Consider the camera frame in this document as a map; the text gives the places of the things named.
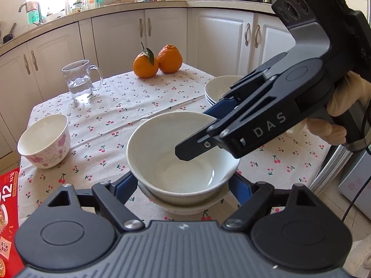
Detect orange with leaf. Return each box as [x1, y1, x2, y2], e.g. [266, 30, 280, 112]
[133, 43, 159, 79]

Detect metal bar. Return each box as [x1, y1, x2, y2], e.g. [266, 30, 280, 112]
[311, 146, 347, 193]

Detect glass mug with water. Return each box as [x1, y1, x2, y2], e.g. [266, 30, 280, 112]
[61, 60, 104, 103]

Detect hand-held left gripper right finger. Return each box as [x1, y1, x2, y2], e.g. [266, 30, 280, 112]
[221, 173, 323, 233]

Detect grey storage box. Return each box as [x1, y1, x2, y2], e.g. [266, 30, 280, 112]
[338, 151, 371, 209]

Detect person's cream jacket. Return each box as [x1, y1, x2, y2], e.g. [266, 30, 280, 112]
[345, 237, 371, 278]

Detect cherry print tablecloth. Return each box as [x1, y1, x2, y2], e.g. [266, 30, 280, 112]
[17, 64, 334, 223]

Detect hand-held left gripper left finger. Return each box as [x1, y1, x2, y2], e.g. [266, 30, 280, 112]
[39, 172, 145, 233]

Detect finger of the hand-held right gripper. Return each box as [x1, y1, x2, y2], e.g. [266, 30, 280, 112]
[175, 77, 290, 162]
[202, 51, 297, 120]

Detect black cable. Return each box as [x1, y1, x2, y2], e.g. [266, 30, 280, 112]
[341, 139, 371, 222]

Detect white bowl with pale flowers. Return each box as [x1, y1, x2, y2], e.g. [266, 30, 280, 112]
[138, 180, 229, 216]
[127, 111, 241, 206]

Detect kitchen faucet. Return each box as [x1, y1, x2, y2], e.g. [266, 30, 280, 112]
[19, 1, 44, 24]

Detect small black frying pan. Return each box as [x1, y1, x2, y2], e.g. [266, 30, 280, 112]
[2, 23, 17, 44]

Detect white kitchen cabinets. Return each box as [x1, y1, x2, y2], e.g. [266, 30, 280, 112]
[0, 4, 296, 163]

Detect red cardboard box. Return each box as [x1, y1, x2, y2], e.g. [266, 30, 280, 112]
[0, 166, 25, 278]

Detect white bowl with pink flowers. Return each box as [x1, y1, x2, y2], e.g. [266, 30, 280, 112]
[17, 114, 71, 169]

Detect person's right hand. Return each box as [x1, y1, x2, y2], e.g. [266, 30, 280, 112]
[307, 71, 371, 146]

